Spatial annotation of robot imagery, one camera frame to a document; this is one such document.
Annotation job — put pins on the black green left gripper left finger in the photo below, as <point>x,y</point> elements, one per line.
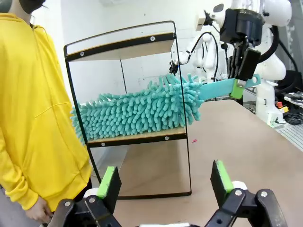
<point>107,189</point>

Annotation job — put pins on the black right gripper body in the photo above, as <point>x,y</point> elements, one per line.
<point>243,23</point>

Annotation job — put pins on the person in yellow hoodie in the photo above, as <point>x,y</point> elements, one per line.
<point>30,94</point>

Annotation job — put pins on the person's right forearm yellow sleeve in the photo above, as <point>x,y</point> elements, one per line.
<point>14,170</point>

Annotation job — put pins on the person's right hand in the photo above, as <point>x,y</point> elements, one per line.
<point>39,211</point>

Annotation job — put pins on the black frame wooden shelf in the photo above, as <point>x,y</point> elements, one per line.
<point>151,39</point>

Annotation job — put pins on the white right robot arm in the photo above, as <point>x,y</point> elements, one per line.
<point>277,11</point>

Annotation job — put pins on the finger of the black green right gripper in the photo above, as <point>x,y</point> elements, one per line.
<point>233,63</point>
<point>248,63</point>

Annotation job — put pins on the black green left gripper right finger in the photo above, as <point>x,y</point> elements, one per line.
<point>222,186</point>

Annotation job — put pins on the teal chenille duster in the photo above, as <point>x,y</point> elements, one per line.
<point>132,111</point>

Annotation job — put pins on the yellow emergency stop box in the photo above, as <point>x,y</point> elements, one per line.
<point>281,107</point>

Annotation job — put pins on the cream wrist camera box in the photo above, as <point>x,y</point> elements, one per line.
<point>200,21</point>

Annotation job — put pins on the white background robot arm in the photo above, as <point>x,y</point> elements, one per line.
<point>208,54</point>

